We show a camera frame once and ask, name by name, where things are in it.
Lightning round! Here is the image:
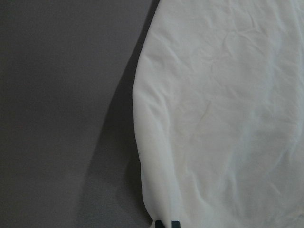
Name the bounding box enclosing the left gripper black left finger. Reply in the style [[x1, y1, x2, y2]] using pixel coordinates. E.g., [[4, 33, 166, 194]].
[[154, 220, 164, 228]]

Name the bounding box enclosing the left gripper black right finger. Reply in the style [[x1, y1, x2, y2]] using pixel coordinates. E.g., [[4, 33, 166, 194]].
[[171, 221, 181, 228]]

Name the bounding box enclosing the cream long-sleeve printed shirt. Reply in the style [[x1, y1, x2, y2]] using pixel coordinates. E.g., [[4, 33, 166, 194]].
[[133, 0, 304, 228]]

